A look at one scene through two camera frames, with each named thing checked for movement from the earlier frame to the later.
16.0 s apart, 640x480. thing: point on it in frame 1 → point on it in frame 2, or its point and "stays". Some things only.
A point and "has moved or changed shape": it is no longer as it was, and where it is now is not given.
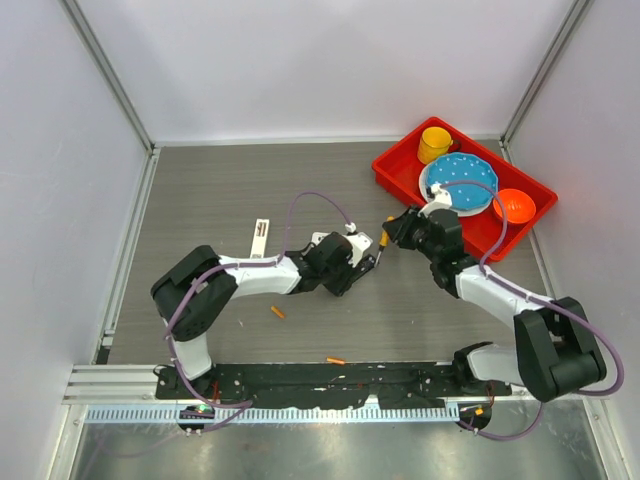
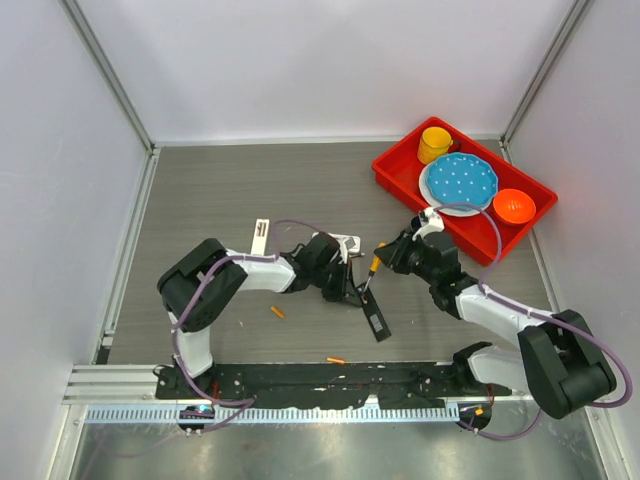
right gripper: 399,229 → 394,253
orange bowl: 518,206 stays
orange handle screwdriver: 384,241 has moved or changed shape
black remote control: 366,264 → 374,314
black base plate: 328,385 stays
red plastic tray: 439,168 stays
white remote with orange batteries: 259,238 stays
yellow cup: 434,142 stays
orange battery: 277,311 stays
